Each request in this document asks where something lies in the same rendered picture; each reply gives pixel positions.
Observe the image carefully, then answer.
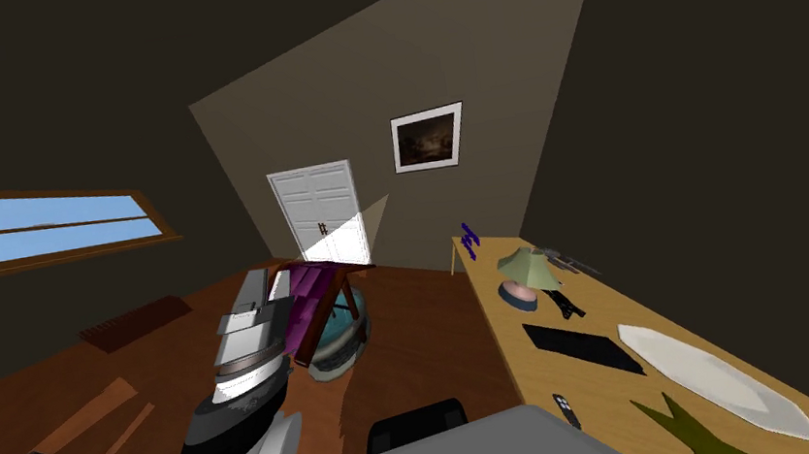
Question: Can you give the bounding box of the wooden framed window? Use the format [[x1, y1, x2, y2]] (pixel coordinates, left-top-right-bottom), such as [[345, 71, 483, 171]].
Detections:
[[0, 155, 186, 283]]

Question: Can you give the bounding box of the white oval plate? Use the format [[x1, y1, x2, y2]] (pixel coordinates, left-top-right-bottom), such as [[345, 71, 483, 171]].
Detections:
[[614, 298, 809, 454]]

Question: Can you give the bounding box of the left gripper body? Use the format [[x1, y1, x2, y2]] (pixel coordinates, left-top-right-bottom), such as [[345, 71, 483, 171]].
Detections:
[[213, 296, 301, 361]]

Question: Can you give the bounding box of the dark brown floor mat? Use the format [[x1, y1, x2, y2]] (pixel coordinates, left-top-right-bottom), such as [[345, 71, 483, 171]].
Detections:
[[75, 290, 199, 358]]

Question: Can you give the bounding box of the dark grey long object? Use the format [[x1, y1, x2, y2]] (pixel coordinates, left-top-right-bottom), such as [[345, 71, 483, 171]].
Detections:
[[539, 238, 604, 285]]

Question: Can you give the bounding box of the black small object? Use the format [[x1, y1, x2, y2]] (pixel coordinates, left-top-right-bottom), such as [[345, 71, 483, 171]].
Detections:
[[540, 281, 589, 325]]

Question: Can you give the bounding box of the white framed dark picture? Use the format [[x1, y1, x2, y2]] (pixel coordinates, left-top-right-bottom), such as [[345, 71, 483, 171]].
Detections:
[[386, 100, 472, 177]]

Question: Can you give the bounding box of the purple small object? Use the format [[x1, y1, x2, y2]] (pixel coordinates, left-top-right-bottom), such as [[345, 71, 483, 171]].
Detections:
[[458, 220, 485, 264]]

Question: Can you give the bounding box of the dark chair with purple cloth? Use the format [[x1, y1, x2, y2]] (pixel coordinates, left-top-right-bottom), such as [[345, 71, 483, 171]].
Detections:
[[270, 249, 390, 372]]

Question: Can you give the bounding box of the round teal footstool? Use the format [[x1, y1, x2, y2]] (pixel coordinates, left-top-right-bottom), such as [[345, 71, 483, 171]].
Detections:
[[298, 285, 381, 386]]

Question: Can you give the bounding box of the green shade table lamp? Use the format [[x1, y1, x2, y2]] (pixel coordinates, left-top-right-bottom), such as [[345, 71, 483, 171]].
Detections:
[[493, 241, 567, 318]]

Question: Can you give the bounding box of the olive green flat shape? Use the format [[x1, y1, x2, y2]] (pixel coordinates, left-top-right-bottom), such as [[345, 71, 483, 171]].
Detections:
[[628, 379, 766, 454]]

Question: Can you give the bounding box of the light wooden table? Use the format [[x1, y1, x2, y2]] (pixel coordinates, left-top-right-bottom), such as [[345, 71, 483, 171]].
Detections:
[[444, 187, 809, 454]]

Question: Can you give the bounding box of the black remote control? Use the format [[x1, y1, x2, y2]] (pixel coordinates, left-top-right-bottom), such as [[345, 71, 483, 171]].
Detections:
[[551, 389, 584, 435]]

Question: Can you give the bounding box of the white panelled door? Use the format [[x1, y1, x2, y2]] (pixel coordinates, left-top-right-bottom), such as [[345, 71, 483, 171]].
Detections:
[[265, 157, 375, 277]]

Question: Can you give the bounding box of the black keyboard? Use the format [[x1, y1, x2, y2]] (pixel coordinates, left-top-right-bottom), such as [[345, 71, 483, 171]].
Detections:
[[522, 308, 649, 392]]

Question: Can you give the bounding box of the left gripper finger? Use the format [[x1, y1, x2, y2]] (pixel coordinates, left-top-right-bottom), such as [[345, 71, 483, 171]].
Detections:
[[229, 268, 275, 315], [264, 270, 297, 305]]

